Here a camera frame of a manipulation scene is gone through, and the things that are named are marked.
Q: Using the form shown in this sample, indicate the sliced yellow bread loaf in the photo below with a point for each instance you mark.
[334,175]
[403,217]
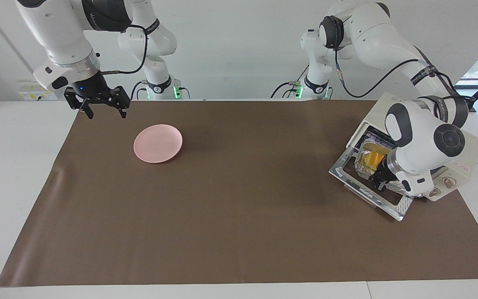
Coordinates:
[374,160]

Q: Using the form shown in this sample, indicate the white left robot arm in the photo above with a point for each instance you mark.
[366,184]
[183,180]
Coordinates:
[413,137]

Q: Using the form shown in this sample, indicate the white toaster oven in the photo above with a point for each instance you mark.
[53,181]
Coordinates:
[378,112]

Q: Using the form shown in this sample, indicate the white wall socket box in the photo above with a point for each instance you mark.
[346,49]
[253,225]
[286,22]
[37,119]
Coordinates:
[27,93]

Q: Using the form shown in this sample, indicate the pink plate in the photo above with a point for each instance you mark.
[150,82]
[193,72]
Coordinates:
[158,143]

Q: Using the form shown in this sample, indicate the aluminium foil tray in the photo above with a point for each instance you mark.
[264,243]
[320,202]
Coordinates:
[363,166]

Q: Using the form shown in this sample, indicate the glass oven door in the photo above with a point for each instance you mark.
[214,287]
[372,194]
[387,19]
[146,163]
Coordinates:
[363,189]

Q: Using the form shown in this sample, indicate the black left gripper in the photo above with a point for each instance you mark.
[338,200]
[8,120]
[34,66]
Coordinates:
[390,174]

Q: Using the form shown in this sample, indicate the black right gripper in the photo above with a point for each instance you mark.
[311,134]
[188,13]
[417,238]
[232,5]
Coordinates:
[96,91]

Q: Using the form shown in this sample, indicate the brown table mat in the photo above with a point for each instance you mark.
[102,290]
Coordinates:
[243,232]

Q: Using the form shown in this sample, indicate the beige oven knob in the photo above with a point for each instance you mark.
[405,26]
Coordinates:
[435,192]
[449,181]

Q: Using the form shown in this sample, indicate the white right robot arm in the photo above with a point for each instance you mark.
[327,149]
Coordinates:
[60,37]

